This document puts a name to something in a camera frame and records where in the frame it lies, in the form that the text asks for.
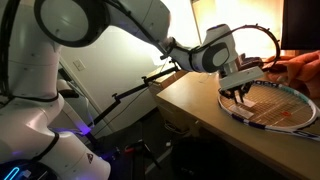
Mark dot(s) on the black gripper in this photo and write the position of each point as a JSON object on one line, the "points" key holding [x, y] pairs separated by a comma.
{"points": [[235, 90]]}

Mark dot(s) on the small bandage strip wrapper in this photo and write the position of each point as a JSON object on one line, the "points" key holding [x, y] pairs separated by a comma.
{"points": [[248, 102]]}

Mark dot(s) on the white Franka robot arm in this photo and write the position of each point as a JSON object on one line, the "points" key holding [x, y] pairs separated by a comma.
{"points": [[33, 110]]}

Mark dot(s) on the white blue tennis racket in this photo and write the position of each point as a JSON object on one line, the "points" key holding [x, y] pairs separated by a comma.
{"points": [[276, 111]]}

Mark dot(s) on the large bandage strip wrapper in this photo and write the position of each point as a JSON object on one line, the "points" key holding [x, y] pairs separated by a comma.
{"points": [[241, 112]]}

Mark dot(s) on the orange cloth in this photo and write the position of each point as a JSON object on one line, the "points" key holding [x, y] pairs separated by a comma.
{"points": [[298, 71]]}

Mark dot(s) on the light wooden side cabinet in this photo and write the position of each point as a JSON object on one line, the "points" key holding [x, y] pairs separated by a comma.
{"points": [[173, 93]]}

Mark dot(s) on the black monitor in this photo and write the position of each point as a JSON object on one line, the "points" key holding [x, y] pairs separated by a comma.
{"points": [[301, 23]]}

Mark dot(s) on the black tripod red knob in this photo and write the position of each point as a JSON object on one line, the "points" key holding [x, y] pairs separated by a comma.
{"points": [[141, 153]]}

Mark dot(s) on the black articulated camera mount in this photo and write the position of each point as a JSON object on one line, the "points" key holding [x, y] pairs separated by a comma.
{"points": [[133, 90]]}

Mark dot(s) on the white wall switch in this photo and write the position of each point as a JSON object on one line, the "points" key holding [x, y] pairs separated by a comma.
{"points": [[79, 64]]}

